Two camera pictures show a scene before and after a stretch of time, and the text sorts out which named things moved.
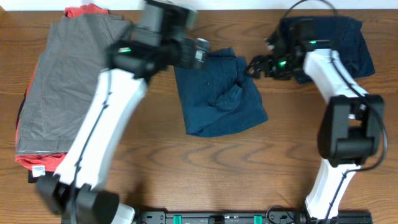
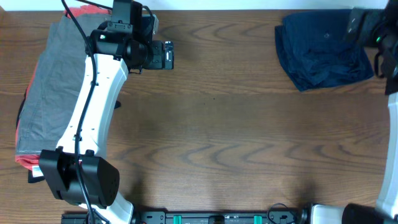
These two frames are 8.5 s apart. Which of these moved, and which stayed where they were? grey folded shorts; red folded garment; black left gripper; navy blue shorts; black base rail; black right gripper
Moved: navy blue shorts; black right gripper; black left gripper
Stayed: grey folded shorts; black base rail; red folded garment
